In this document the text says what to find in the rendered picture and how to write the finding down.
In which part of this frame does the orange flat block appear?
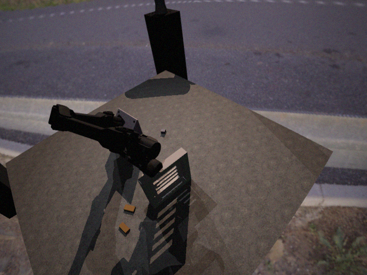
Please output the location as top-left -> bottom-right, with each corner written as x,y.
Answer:
119,222 -> 130,233

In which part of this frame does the orange-brown box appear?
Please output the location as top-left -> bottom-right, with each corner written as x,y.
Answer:
124,204 -> 135,212

